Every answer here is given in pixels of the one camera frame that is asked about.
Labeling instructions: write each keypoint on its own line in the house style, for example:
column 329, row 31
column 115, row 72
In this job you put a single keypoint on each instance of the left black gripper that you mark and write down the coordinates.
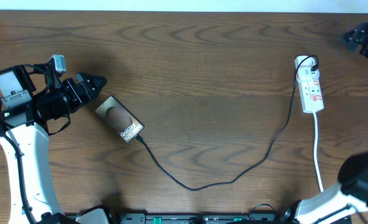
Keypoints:
column 87, row 93

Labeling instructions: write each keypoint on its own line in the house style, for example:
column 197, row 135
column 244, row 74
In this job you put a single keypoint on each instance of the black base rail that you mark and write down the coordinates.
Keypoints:
column 142, row 218

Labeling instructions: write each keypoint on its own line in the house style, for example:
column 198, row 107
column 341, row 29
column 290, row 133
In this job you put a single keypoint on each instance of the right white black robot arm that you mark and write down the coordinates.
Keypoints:
column 349, row 194

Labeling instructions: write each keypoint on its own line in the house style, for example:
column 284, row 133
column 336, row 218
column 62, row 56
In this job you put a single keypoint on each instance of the white power strip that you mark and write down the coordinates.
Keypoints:
column 307, row 77

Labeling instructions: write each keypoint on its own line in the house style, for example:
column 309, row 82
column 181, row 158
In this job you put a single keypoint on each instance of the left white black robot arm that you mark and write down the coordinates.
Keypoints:
column 24, row 137

